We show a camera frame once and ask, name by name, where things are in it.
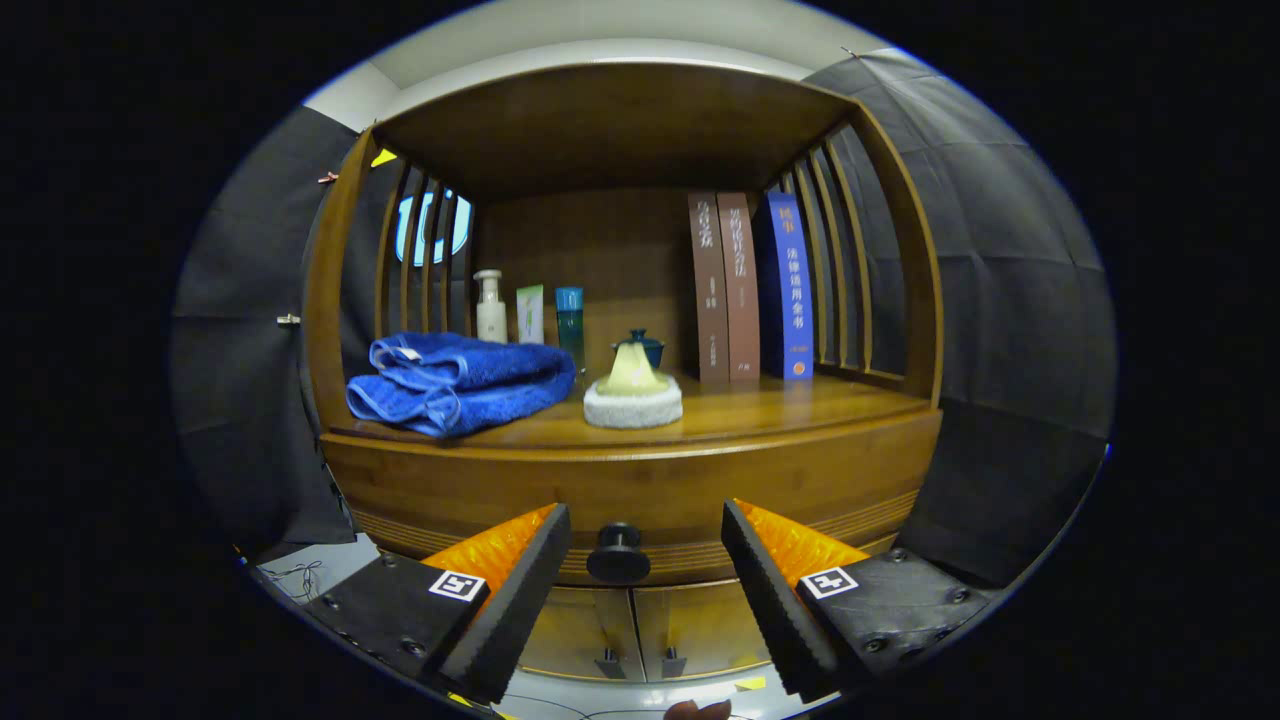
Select wooden countertop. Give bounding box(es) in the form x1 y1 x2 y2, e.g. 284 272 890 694
325 372 936 451

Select dark brown book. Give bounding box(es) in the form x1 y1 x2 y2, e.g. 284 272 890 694
687 192 730 385

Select white pump bottle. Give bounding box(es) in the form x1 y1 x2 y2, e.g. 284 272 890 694
473 269 509 345

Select dark blue lidded teacup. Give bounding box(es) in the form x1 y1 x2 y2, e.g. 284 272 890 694
611 329 666 371

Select blue book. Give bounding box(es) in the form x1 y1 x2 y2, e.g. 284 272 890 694
755 192 815 382

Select white and green tube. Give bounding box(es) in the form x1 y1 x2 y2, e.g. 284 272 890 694
516 284 546 346

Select wooden drawer with black knob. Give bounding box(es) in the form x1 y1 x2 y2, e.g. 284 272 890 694
322 412 943 589

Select wooden cabinet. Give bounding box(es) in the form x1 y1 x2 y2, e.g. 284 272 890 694
302 62 946 684

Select blue folded towel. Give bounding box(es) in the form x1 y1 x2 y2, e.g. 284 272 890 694
346 332 577 439

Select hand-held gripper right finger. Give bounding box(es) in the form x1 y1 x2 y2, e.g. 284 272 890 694
720 500 1001 704

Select pale green handled scrubbing pad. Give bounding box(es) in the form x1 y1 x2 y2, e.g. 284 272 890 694
583 340 684 430

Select reddish brown book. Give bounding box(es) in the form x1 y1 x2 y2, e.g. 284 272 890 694
717 192 761 383

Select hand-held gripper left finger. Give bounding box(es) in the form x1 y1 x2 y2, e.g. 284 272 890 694
296 503 573 707

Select tangled thin cable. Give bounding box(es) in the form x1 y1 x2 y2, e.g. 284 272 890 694
258 560 326 601

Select wooden cabinet door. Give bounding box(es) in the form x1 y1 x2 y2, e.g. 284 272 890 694
632 580 781 681
515 585 641 683

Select teal bottle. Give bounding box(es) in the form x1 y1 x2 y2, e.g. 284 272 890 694
555 287 586 373

